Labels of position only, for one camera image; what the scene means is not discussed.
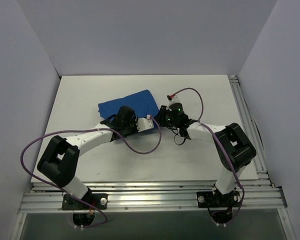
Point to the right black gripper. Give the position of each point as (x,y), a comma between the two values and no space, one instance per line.
(162,115)

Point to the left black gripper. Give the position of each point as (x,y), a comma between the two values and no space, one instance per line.
(109,119)

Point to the blue surgical drape cloth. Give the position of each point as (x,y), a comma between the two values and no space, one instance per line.
(142,102)

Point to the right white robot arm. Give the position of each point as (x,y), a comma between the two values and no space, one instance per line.
(233,146)

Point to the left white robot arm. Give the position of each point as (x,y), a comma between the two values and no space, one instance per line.
(60,158)

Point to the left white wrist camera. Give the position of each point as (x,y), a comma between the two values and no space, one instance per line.
(145,123)

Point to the aluminium side rail frame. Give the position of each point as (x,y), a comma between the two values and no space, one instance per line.
(251,130)

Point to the aluminium front rail frame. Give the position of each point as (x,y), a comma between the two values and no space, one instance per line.
(152,196)

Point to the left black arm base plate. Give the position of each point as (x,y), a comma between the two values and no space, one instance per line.
(98,200)

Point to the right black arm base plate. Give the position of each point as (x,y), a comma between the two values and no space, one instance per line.
(214,199)

